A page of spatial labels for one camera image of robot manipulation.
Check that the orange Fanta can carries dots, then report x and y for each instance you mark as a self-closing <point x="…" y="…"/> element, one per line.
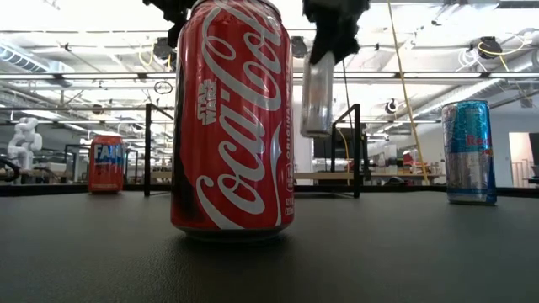
<point x="106" y="172"/>

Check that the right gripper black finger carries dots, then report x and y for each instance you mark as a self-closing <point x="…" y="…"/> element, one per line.
<point x="324" y="40"/>
<point x="347" y="40"/>

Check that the black monitor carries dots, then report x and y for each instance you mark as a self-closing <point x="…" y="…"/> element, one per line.
<point x="324" y="148"/>

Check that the blue silver Red Bull can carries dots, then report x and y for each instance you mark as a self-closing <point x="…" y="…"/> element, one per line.
<point x="467" y="168"/>

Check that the black frame wooden shelf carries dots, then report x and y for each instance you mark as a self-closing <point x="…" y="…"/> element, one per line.
<point x="357" y="147"/>

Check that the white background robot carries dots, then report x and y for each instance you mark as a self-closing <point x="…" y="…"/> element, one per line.
<point x="25" y="141"/>

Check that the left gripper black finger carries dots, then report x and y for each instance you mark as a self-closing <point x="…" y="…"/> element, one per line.
<point x="176" y="33"/>

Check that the tall silver beverage can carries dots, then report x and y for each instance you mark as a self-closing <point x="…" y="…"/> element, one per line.
<point x="316" y="101"/>

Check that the red Coca-Cola can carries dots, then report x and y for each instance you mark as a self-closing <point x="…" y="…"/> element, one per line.
<point x="236" y="126"/>

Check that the long ceiling light rail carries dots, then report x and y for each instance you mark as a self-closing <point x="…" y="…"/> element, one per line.
<point x="442" y="76"/>

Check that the red background item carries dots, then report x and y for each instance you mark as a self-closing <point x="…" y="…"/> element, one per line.
<point x="408" y="159"/>

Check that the small black ceiling reel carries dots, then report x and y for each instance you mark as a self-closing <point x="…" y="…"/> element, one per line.
<point x="391" y="106"/>

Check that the black rounded object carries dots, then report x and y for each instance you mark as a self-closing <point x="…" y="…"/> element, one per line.
<point x="396" y="182"/>

